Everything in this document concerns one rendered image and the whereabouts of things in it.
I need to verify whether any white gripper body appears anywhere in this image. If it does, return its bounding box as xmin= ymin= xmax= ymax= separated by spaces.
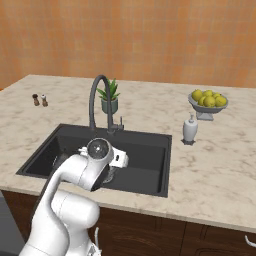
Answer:
xmin=110 ymin=148 xmax=130 ymax=169

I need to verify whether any black kitchen sink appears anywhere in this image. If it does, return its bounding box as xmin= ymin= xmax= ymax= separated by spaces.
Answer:
xmin=15 ymin=123 xmax=173 ymax=199

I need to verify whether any dark grey arched faucet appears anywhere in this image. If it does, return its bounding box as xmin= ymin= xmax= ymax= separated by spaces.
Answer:
xmin=88 ymin=74 xmax=126 ymax=135

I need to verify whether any green potted plant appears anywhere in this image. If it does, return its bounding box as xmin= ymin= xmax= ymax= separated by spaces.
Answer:
xmin=96 ymin=78 xmax=121 ymax=115

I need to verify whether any white soap dispenser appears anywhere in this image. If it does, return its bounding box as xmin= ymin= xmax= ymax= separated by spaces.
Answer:
xmin=181 ymin=111 xmax=199 ymax=146

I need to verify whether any dark brown cupboard door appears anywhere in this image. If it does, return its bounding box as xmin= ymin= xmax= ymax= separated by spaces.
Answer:
xmin=87 ymin=206 xmax=187 ymax=256
xmin=179 ymin=221 xmax=256 ymax=256
xmin=0 ymin=190 xmax=40 ymax=242

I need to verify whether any brown pepper shaker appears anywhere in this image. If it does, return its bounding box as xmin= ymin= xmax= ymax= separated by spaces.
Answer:
xmin=31 ymin=93 xmax=41 ymax=107

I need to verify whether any grey dishwasher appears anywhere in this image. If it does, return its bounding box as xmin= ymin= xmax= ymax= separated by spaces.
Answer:
xmin=0 ymin=190 xmax=27 ymax=256

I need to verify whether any white cupboard handle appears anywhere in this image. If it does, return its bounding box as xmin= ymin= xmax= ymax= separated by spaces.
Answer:
xmin=93 ymin=226 xmax=101 ymax=248
xmin=244 ymin=234 xmax=256 ymax=249

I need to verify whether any grey pedestal fruit bowl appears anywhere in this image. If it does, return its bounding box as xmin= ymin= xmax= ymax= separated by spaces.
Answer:
xmin=187 ymin=92 xmax=230 ymax=122

